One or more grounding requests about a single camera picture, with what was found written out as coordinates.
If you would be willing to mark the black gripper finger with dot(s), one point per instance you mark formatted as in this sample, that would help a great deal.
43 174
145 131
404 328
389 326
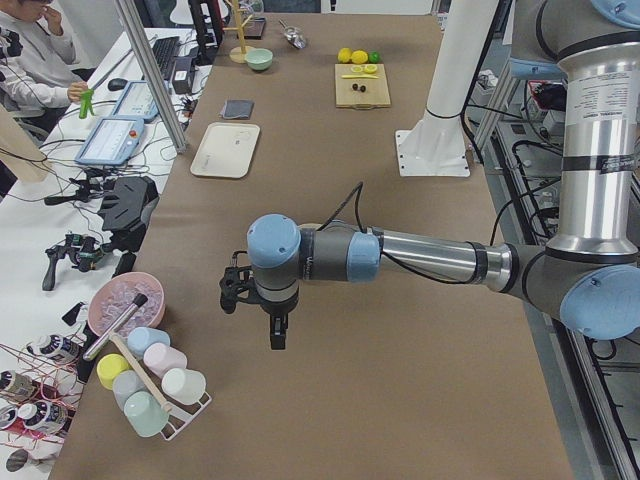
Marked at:
282 331
274 332

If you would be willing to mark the cream rabbit tray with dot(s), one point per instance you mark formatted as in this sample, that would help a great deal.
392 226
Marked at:
226 150

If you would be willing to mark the dark framed tray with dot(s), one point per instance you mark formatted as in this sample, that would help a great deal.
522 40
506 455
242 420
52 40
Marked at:
254 29

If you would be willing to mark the white cup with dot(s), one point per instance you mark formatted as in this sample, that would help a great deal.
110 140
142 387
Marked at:
184 385

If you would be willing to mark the pink cup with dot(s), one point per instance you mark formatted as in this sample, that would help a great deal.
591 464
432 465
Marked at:
159 358

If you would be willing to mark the white cup rack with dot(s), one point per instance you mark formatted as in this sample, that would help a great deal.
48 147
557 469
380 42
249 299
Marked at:
180 415

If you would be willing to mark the metal scoop black tip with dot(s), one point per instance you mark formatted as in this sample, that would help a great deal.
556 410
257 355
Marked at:
92 351

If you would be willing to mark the blue cup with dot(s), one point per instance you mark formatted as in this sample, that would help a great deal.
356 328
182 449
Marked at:
141 338

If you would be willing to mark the mint green cup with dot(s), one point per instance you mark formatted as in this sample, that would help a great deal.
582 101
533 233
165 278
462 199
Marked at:
145 414

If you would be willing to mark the grey cup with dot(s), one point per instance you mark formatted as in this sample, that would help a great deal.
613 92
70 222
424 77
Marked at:
125 385

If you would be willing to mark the pink bowl of ice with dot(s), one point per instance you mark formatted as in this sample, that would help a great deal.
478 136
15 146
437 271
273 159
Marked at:
116 295

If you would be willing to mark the yellow cup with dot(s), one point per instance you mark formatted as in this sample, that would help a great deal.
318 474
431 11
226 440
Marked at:
109 367

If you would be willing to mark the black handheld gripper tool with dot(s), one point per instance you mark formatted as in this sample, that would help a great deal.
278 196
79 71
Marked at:
84 252

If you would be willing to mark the grey folded cloth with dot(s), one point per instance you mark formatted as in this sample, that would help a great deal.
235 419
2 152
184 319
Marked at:
237 109

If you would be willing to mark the blue teach pendant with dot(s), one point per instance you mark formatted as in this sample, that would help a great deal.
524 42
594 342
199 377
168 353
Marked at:
136 100
111 142

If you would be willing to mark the wooden cutting board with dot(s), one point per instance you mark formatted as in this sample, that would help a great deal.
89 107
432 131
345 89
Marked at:
376 96

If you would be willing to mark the yellow plastic knife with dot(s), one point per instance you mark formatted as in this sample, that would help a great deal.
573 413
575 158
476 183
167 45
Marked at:
359 76

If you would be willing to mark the mint green bowl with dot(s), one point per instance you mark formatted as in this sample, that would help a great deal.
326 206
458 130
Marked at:
259 59

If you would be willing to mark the wooden mug tree stand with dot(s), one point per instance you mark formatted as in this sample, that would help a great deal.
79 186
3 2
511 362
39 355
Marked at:
238 54

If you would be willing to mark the whole yellow lemon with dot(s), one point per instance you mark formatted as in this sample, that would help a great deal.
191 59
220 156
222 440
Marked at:
344 55
359 57

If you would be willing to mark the black computer mouse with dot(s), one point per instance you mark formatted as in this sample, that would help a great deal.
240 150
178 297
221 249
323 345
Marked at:
116 84

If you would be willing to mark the black keyboard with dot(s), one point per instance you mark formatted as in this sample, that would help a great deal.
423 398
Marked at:
165 51

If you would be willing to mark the green plastic clamp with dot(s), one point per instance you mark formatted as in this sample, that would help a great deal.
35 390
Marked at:
86 104

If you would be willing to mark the seated person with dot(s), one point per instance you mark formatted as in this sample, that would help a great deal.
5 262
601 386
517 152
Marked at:
43 78

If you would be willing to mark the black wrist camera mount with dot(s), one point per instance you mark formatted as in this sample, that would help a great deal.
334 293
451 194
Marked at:
237 285

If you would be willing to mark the white camera pole base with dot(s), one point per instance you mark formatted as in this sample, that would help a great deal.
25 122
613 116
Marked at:
435 146

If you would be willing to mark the aluminium frame post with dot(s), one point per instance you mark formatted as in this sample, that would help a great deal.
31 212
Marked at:
139 42

